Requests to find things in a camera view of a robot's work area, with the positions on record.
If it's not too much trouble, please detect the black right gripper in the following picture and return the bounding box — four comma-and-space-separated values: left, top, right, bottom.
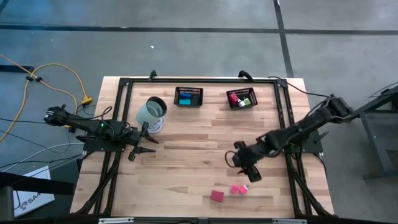
231, 140, 268, 184

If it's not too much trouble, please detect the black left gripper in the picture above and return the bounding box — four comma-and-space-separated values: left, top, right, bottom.
123, 121, 160, 162

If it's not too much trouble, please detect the white cylindrical container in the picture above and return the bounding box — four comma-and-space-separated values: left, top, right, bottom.
136, 96, 168, 127

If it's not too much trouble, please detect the large red box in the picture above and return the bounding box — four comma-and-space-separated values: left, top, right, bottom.
210, 189, 224, 203

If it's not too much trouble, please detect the black plastic mesh basket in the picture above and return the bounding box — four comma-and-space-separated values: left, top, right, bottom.
174, 86, 204, 108
226, 87, 259, 111

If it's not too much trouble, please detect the black beam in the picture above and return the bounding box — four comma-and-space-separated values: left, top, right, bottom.
0, 172, 75, 196

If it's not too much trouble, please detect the white printed sign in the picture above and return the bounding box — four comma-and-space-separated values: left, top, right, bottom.
12, 166, 55, 218

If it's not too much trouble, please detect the black metal desk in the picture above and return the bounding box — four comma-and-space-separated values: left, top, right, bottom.
343, 81, 398, 181

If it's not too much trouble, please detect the coiled white cable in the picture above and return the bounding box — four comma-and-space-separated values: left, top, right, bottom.
146, 116, 167, 134

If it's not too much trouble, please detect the silver bracket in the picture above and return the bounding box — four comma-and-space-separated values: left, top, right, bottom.
272, 218, 308, 224
98, 217, 135, 224

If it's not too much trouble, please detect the black aluminium frame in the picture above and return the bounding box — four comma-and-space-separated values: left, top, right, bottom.
70, 77, 336, 224

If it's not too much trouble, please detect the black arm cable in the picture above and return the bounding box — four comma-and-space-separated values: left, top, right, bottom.
267, 76, 335, 100

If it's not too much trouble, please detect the white floor cable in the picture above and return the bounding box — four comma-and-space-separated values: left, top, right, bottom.
2, 142, 85, 172

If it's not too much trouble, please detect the black floor cable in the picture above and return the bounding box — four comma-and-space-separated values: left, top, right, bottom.
0, 116, 47, 124
0, 154, 84, 170

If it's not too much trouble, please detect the yellow extension cable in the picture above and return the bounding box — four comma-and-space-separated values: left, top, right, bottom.
0, 53, 93, 144

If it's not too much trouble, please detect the black floor cable cover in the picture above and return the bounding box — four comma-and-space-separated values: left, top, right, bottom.
0, 65, 35, 73

